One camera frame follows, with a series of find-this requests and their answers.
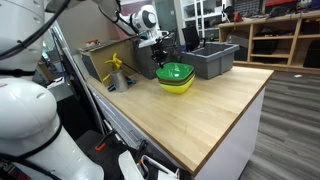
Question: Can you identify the wooden shelf unit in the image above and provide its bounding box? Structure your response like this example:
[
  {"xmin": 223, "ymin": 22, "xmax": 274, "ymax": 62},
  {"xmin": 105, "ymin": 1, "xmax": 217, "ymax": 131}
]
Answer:
[{"xmin": 219, "ymin": 11, "xmax": 320, "ymax": 75}]

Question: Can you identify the orange handled black clamp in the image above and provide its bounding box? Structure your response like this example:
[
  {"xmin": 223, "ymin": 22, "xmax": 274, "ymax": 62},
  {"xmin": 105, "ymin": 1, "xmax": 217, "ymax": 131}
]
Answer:
[{"xmin": 95, "ymin": 130, "xmax": 116, "ymax": 152}]

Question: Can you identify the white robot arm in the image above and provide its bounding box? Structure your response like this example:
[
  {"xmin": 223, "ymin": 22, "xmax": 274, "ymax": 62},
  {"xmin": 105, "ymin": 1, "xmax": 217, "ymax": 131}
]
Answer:
[{"xmin": 0, "ymin": 0, "xmax": 104, "ymax": 180}]

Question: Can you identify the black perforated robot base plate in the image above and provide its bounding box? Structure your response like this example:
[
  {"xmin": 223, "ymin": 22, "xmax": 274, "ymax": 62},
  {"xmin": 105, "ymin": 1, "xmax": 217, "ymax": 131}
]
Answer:
[{"xmin": 76, "ymin": 130, "xmax": 181, "ymax": 180}]

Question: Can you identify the red plastic bowl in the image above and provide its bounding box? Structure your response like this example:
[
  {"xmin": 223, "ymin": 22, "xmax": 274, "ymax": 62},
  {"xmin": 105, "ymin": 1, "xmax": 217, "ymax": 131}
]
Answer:
[{"xmin": 158, "ymin": 74, "xmax": 195, "ymax": 84}]

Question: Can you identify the silver metal cylinder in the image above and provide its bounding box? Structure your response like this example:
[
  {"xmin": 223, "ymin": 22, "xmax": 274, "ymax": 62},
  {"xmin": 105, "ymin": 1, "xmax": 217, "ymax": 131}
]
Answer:
[{"xmin": 111, "ymin": 70, "xmax": 128, "ymax": 92}]

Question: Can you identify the dark grey fabric basket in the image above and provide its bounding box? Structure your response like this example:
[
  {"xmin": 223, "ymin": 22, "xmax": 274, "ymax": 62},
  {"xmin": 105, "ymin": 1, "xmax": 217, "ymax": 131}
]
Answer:
[{"xmin": 135, "ymin": 37, "xmax": 177, "ymax": 79}]

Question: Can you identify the green plastic bowl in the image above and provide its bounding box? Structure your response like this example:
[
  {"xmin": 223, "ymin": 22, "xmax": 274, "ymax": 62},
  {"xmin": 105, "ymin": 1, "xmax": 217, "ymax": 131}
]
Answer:
[{"xmin": 156, "ymin": 62, "xmax": 194, "ymax": 81}]

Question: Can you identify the yellow plastic bowl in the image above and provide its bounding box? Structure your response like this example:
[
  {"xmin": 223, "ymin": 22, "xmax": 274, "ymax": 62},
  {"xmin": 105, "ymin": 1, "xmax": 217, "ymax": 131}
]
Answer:
[{"xmin": 160, "ymin": 77, "xmax": 194, "ymax": 94}]

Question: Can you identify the black office chair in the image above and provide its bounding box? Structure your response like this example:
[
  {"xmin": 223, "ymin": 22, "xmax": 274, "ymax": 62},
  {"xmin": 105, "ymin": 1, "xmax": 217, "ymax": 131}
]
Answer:
[{"xmin": 182, "ymin": 26, "xmax": 206, "ymax": 52}]

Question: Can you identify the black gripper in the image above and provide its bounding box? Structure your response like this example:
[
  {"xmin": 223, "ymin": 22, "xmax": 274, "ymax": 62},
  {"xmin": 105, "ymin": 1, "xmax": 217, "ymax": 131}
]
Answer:
[{"xmin": 151, "ymin": 40, "xmax": 168, "ymax": 69}]

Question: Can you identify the grey plastic bin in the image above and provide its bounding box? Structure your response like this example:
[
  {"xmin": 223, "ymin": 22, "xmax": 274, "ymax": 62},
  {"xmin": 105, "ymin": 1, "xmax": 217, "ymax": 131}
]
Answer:
[{"xmin": 182, "ymin": 42, "xmax": 240, "ymax": 79}]

